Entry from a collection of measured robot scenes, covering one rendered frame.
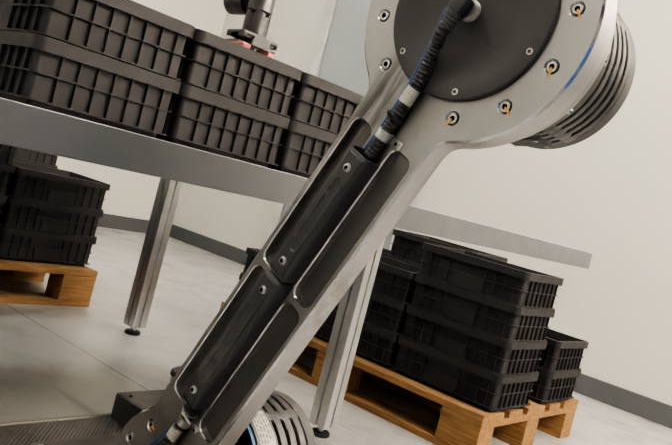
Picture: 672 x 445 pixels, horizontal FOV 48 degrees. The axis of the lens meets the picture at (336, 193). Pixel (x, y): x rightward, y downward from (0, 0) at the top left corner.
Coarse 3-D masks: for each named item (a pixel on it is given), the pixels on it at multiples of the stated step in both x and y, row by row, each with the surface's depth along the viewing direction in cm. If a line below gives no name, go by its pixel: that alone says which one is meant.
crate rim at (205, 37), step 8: (200, 32) 147; (208, 32) 148; (200, 40) 148; (208, 40) 149; (216, 40) 150; (224, 40) 151; (224, 48) 152; (232, 48) 153; (240, 48) 154; (248, 48) 156; (240, 56) 155; (248, 56) 156; (256, 56) 158; (264, 56) 159; (264, 64) 160; (272, 64) 161; (280, 64) 163; (280, 72) 163; (288, 72) 165; (296, 72) 167; (296, 80) 170
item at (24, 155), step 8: (24, 152) 313; (32, 152) 317; (40, 152) 320; (16, 160) 311; (24, 160) 314; (32, 160) 318; (40, 160) 320; (48, 160) 323; (56, 160) 326; (56, 168) 325
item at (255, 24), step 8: (248, 16) 166; (256, 16) 165; (264, 16) 166; (248, 24) 166; (256, 24) 165; (264, 24) 166; (232, 32) 166; (240, 32) 163; (248, 32) 163; (256, 32) 165; (264, 32) 167; (264, 40) 166; (272, 48) 169
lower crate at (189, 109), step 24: (192, 96) 148; (216, 96) 152; (168, 120) 150; (192, 120) 151; (216, 120) 155; (240, 120) 158; (264, 120) 163; (288, 120) 168; (192, 144) 153; (216, 144) 156; (240, 144) 161; (264, 144) 165
